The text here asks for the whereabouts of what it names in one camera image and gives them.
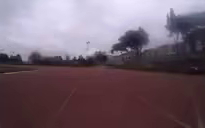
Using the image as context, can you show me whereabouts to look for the floodlight pole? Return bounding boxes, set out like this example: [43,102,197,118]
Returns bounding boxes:
[85,40,91,54]

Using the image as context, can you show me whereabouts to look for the red running track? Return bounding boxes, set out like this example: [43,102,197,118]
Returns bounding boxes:
[0,65,205,128]

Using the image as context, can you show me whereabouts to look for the dark tree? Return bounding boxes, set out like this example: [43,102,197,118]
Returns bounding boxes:
[110,26,151,56]

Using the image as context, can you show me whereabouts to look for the row of distant trees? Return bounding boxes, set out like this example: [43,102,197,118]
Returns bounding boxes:
[0,50,108,66]

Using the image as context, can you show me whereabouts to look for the white painted lane lines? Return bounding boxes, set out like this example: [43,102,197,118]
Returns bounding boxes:
[0,68,205,128]

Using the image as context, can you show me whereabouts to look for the dark fence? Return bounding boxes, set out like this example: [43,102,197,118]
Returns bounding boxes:
[107,49,205,75]

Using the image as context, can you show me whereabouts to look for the grass field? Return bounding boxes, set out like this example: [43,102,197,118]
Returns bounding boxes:
[0,64,39,75]

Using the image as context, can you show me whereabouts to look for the grandstand building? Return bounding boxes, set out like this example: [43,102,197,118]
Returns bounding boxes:
[164,7,205,56]

